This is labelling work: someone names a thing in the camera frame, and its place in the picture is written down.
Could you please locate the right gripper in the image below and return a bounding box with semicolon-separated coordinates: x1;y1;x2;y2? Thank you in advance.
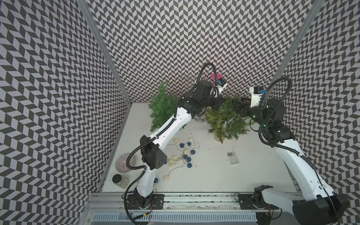
231;96;270;126

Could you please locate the clear bulb string light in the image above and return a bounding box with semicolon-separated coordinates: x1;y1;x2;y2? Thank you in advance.
216;115;243;144

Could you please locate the blue and white ball garland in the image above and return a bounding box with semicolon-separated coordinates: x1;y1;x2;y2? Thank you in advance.
153;136;200;186

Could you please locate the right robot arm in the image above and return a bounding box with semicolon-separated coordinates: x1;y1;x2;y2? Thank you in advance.
232;77;350;225

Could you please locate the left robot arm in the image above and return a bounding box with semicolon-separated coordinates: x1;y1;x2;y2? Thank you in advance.
126;62;226;209

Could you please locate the light green christmas tree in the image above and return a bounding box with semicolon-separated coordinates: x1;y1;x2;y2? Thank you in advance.
205;94;255;143

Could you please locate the dark green small christmas tree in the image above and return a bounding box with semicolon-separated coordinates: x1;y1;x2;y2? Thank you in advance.
149;82;179;132

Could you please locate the pink plastic wine glass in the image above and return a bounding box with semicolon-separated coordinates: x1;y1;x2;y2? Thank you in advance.
211;74;224;85

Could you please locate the clear battery box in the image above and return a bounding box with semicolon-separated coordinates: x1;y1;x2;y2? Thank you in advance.
227;151;240;166

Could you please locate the clear glass dish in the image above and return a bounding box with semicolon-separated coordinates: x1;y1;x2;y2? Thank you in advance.
115;153;136;173

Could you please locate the small black lidded jar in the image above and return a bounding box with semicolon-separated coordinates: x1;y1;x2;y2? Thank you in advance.
112;174;129;189

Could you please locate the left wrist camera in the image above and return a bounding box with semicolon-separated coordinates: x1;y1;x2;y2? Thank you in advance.
214;78;227;98

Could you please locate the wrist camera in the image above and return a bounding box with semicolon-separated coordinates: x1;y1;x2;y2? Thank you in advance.
214;78;227;98
249;86;266;108

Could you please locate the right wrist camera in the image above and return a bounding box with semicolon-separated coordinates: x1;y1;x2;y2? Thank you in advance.
249;86;266;108

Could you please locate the chrome wire glass rack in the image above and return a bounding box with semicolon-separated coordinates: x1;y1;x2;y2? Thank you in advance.
186;80;212;118

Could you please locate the metal front rail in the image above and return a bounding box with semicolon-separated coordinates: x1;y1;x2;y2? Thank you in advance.
82;192;292;213

